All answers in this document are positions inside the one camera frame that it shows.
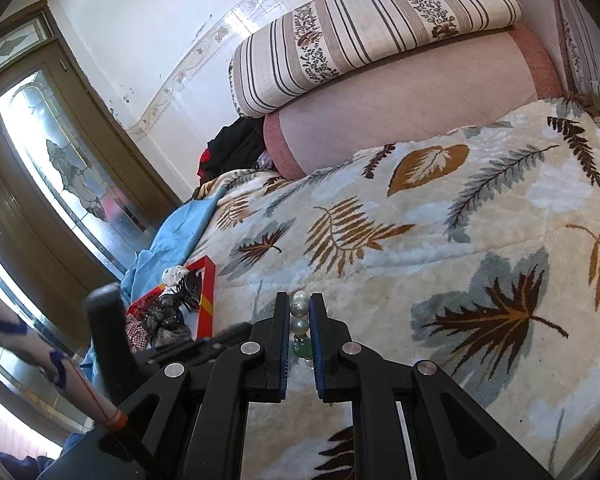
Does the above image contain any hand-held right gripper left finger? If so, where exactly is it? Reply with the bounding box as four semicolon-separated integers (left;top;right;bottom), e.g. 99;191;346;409
37;291;292;480

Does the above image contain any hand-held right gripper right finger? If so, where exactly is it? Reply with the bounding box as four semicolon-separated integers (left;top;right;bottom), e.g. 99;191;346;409
308;292;556;480

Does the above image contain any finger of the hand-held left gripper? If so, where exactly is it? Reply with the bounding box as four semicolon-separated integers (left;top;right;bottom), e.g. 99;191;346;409
131;322;254;377

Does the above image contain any pearl bracelet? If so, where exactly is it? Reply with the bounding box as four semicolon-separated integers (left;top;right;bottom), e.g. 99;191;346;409
289;290;315;368

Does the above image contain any plaid scrunchie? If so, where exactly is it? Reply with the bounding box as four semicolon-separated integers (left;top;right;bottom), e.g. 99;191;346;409
125;320;153;354

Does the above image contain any red box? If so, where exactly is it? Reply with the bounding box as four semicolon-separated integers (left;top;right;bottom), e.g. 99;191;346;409
125;256;217;342

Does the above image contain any grey sheer scrunchie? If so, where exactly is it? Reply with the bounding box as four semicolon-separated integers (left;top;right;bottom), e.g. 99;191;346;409
145;292;194;349

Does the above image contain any black hair claw clip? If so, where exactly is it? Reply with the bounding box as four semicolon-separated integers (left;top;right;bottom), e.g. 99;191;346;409
172;272;203;311

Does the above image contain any person's left forearm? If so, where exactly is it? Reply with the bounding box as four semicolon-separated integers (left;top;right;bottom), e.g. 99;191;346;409
0;290;129;431

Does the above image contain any white dotted scrunchie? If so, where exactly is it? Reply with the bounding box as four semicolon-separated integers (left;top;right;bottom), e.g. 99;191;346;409
161;265;188;288

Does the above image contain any glass side window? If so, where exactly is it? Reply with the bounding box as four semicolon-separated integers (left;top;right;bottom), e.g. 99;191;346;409
0;240;96;443

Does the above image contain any blue cloth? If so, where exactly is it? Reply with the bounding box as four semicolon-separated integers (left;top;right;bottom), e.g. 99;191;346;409
80;195;226;376

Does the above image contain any leaf print blanket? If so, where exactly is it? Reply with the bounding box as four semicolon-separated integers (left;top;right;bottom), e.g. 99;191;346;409
190;97;600;480

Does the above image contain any brown glass door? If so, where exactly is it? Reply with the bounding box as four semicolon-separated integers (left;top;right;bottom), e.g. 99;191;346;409
0;2;181;311

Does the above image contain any black clothes pile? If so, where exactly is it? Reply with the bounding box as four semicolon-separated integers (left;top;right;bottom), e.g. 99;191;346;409
200;117;269;181

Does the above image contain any pink folded quilt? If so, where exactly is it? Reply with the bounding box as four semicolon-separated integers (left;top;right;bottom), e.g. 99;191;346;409
262;22;565;181

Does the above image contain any striped floral folded quilt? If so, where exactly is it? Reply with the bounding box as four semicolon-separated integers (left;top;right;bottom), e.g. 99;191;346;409
555;0;600;111
229;0;524;119

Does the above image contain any brown cloth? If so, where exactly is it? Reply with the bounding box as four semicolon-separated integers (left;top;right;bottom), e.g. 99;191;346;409
562;90;600;126

